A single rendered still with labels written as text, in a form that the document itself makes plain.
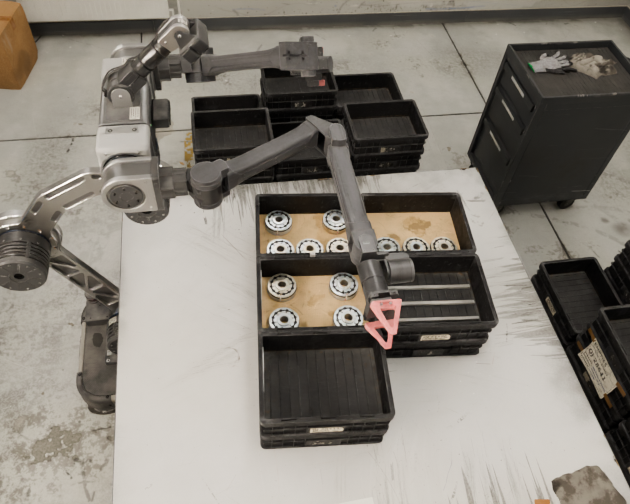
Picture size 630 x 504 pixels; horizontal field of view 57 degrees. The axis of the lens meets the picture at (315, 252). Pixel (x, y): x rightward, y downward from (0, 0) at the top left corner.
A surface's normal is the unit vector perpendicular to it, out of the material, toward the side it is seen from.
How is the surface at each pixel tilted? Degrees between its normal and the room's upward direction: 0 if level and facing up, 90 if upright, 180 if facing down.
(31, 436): 0
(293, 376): 0
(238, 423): 0
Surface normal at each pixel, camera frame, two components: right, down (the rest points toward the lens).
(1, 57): 0.01, 0.79
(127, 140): 0.07, -0.61
